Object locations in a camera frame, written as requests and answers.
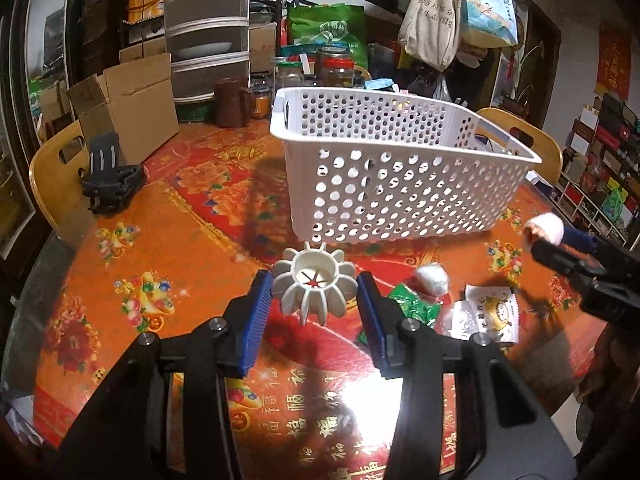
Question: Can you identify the open cardboard box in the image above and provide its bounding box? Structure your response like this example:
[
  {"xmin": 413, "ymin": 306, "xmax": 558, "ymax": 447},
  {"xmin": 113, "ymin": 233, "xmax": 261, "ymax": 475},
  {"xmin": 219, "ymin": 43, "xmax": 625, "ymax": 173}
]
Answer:
[{"xmin": 66, "ymin": 52, "xmax": 181, "ymax": 167}]

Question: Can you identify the glass jar with red lid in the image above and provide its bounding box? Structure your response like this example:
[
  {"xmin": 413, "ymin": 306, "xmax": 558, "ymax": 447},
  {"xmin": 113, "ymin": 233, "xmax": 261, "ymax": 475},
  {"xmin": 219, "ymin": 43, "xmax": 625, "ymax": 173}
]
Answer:
[{"xmin": 322, "ymin": 57, "xmax": 357, "ymax": 90}]

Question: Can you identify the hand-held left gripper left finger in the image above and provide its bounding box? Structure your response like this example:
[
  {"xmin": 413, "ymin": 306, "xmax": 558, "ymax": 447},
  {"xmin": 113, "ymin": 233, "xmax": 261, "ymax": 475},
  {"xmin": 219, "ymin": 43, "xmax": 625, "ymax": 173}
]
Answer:
[{"xmin": 57, "ymin": 270, "xmax": 273, "ymax": 480}]

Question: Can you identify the white packet with yellow print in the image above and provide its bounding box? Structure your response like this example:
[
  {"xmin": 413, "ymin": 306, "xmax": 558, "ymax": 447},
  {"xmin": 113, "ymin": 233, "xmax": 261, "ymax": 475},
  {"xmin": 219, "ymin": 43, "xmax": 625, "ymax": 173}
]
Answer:
[{"xmin": 465, "ymin": 284, "xmax": 519, "ymax": 347}]

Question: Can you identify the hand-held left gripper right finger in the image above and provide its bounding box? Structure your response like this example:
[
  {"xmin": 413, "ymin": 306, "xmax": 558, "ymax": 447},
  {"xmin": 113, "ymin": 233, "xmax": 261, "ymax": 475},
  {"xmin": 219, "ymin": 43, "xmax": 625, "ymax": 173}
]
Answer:
[{"xmin": 356, "ymin": 271, "xmax": 576, "ymax": 480}]

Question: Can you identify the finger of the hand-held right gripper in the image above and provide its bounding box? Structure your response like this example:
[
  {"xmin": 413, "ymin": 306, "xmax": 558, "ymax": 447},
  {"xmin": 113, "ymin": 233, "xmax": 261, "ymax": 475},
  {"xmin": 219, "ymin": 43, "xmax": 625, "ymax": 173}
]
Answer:
[
  {"xmin": 562, "ymin": 229, "xmax": 603, "ymax": 257},
  {"xmin": 531, "ymin": 241, "xmax": 593, "ymax": 283}
]

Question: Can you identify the glass jar with orange contents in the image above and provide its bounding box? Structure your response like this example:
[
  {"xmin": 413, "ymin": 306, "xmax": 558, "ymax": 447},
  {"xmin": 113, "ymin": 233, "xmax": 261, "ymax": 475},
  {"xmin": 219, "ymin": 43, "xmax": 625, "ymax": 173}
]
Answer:
[{"xmin": 250, "ymin": 87, "xmax": 275, "ymax": 120}]

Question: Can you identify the white ribbed soft ring toy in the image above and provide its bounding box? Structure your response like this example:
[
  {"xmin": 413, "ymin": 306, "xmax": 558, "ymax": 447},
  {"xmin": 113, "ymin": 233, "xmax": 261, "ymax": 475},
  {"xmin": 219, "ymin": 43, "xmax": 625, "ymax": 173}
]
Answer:
[{"xmin": 271, "ymin": 241, "xmax": 360, "ymax": 326}]

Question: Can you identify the clear glass jar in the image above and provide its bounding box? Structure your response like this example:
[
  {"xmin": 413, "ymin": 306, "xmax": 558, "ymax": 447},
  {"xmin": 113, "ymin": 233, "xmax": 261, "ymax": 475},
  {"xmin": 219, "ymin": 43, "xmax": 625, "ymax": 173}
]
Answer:
[{"xmin": 276, "ymin": 62, "xmax": 305, "ymax": 92}]

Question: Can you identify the blue printed paper bag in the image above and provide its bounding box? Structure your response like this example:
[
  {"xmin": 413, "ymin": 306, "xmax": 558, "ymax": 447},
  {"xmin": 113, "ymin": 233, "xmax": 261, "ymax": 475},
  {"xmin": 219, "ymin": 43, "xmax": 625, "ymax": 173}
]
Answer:
[{"xmin": 457, "ymin": 0, "xmax": 519, "ymax": 49}]

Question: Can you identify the white perforated plastic basket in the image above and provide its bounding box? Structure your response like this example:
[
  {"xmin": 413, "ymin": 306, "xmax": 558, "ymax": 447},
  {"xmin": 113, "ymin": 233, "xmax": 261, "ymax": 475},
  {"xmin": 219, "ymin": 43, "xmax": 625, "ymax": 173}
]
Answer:
[{"xmin": 270, "ymin": 87, "xmax": 543, "ymax": 244}]

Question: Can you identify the green shopping bag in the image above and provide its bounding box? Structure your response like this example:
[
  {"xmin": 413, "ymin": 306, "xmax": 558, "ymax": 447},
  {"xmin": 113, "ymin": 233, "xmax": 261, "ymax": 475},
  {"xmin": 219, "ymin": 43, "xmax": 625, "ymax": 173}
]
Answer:
[{"xmin": 286, "ymin": 2, "xmax": 369, "ymax": 70}]

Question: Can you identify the clear plastic packet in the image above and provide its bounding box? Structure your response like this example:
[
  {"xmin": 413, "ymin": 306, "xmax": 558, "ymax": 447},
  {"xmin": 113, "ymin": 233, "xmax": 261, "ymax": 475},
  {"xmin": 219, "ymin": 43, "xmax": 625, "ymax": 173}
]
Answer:
[{"xmin": 434, "ymin": 300, "xmax": 476, "ymax": 344}]

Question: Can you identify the red printed tablecloth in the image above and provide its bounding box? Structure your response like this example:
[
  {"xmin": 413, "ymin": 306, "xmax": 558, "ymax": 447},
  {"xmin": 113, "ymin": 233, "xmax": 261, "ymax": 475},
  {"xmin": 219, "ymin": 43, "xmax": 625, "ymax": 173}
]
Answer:
[{"xmin": 30, "ymin": 119, "xmax": 608, "ymax": 480}]

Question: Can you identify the brown mug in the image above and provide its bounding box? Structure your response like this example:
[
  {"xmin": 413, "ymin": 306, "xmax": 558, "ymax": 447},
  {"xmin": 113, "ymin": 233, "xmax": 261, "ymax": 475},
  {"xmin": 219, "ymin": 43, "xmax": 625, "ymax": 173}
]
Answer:
[{"xmin": 214, "ymin": 78, "xmax": 257, "ymax": 129}]

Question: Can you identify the beige canvas tote bag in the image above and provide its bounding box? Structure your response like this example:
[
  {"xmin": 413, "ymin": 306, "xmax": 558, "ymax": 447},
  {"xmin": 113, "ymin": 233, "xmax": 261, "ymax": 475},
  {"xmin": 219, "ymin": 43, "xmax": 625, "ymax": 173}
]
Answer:
[{"xmin": 397, "ymin": 0, "xmax": 462, "ymax": 72}]

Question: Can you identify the red wall hanging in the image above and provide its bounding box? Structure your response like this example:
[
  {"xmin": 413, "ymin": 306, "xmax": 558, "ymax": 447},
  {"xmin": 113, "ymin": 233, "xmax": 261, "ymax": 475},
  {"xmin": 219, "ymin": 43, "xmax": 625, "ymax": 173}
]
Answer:
[{"xmin": 595, "ymin": 25, "xmax": 633, "ymax": 102}]

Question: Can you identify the black folding stand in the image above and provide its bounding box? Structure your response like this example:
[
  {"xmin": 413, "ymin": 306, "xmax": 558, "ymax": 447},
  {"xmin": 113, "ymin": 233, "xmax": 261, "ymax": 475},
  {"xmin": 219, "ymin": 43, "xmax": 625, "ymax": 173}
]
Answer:
[{"xmin": 81, "ymin": 132, "xmax": 148, "ymax": 216}]

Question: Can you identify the stacked plastic drawer unit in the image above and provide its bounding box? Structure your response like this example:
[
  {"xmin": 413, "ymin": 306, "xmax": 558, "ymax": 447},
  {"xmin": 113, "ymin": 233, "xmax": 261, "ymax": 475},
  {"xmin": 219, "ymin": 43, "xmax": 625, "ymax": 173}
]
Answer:
[{"xmin": 165, "ymin": 0, "xmax": 252, "ymax": 107}]

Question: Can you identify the shelf of boxes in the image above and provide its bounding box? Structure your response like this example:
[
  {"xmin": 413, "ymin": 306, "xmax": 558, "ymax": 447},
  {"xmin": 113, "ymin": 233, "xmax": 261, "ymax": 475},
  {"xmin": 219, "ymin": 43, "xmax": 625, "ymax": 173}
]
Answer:
[{"xmin": 550, "ymin": 91, "xmax": 640, "ymax": 252}]

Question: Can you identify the wooden chair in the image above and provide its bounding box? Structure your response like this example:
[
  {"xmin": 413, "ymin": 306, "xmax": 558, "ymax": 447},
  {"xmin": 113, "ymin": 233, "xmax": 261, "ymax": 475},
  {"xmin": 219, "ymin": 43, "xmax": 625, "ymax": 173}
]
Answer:
[
  {"xmin": 29, "ymin": 120, "xmax": 92, "ymax": 231},
  {"xmin": 475, "ymin": 107, "xmax": 564, "ymax": 186}
]

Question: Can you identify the green snack packet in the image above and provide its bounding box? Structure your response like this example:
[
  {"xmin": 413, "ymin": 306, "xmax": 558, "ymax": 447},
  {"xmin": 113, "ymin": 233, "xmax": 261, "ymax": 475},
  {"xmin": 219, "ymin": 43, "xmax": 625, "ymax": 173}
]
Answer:
[{"xmin": 357, "ymin": 282, "xmax": 442, "ymax": 346}]

